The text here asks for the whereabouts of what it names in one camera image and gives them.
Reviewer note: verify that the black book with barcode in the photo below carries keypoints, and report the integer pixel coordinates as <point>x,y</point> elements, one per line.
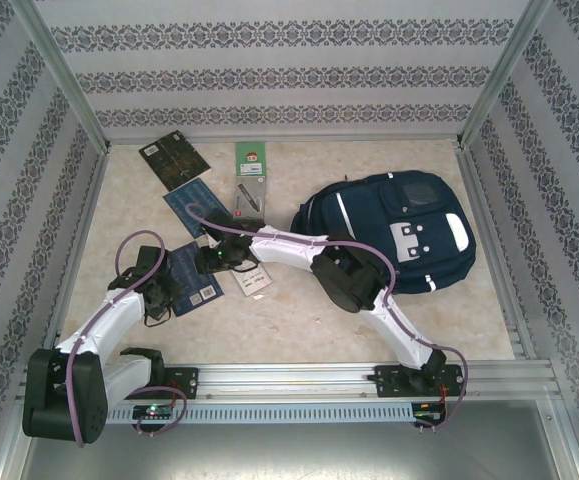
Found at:
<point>174,160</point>

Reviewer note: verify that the blue book with white sticker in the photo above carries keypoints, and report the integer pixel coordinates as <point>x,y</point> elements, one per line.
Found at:
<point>194,285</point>
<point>189,197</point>

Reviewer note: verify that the left aluminium corner post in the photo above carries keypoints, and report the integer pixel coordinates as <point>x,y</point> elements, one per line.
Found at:
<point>64,75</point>

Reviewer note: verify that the aluminium corner post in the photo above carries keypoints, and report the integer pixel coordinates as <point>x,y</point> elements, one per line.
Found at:
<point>64,75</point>
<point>504,75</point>

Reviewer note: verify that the grey pen box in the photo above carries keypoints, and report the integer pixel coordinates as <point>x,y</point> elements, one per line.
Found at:
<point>250,197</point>

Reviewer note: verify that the right aluminium side rail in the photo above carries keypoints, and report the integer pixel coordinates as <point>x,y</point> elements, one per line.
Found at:
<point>494,240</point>

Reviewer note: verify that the green booklet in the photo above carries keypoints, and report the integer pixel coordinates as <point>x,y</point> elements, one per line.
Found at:
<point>252,157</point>

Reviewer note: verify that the navy blue student backpack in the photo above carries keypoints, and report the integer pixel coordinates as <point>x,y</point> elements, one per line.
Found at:
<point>419,200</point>

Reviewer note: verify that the grey sheet metal shelf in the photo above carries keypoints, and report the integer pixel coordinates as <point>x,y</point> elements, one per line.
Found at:
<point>289,455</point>

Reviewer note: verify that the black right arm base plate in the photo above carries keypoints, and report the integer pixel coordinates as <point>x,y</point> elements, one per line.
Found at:
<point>389,382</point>

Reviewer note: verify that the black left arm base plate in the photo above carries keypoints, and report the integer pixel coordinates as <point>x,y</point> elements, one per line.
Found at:
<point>186,382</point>

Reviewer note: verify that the right aluminium corner post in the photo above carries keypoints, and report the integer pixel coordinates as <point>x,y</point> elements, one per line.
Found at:
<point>504,75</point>

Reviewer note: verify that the white packet with red print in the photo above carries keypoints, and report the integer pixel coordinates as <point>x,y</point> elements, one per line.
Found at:
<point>254,282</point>

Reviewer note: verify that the aluminium mounting rail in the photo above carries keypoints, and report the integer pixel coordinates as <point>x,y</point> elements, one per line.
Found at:
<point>279,380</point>

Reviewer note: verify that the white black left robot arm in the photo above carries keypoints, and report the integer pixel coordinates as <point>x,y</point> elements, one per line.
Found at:
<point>99,320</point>

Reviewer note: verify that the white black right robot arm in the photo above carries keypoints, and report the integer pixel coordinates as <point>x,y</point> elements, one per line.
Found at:
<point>289,250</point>

